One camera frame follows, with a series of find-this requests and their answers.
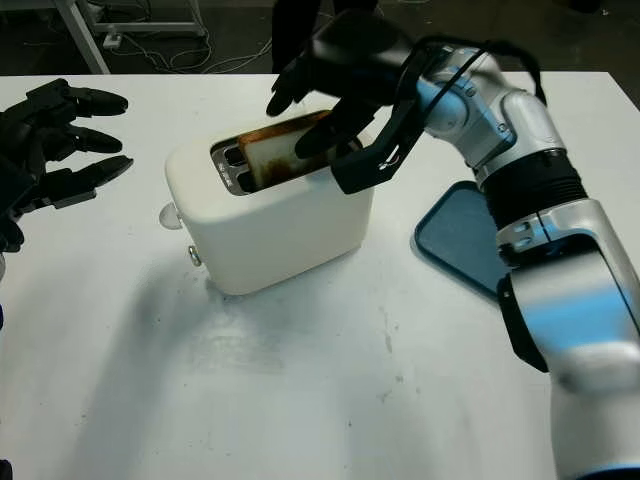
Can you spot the browned toast slice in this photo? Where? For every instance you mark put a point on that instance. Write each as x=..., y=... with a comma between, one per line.
x=272, y=150

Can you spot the white power strip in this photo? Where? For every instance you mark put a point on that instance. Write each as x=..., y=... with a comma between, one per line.
x=113, y=41

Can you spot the cream toaster lever knob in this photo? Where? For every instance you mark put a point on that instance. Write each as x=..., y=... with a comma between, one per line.
x=170, y=216

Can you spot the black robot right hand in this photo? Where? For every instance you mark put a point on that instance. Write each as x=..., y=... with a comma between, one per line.
x=360, y=45

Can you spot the cream two-slot toaster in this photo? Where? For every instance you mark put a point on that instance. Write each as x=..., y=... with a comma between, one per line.
x=280, y=240

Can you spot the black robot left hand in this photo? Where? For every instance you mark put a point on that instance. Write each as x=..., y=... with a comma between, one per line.
x=20, y=150

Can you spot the silver toaster dial knob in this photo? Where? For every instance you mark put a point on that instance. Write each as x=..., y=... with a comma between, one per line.
x=194, y=256

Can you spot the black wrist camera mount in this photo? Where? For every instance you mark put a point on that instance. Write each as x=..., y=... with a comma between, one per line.
x=367, y=172

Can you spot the white metal table frame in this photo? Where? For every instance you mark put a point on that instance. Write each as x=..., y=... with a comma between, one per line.
x=150, y=30

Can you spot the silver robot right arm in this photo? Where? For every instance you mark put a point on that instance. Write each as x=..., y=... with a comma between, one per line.
x=525, y=125

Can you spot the blue plastic tray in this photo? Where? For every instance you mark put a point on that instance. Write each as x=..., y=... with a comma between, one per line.
x=455, y=240

